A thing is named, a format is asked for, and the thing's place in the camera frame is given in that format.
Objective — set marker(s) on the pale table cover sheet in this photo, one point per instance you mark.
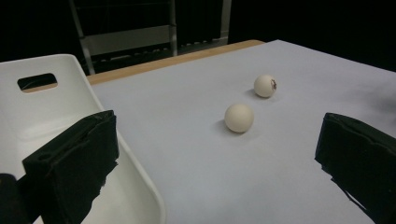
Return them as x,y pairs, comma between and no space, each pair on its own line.
202,174

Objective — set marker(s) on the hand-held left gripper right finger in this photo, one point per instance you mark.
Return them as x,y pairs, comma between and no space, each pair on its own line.
361,155

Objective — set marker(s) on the grey metal stand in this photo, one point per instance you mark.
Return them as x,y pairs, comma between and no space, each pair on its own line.
124,40

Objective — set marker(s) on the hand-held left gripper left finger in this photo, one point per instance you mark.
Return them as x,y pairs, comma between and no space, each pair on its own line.
71,161

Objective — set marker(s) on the white ball with dark mark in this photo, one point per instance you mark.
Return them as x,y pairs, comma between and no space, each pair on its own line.
264,86

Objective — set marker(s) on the white plastic bin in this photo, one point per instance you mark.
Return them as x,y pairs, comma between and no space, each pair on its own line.
46,109

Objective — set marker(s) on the plain white ball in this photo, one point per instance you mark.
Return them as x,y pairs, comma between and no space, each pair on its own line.
239,118

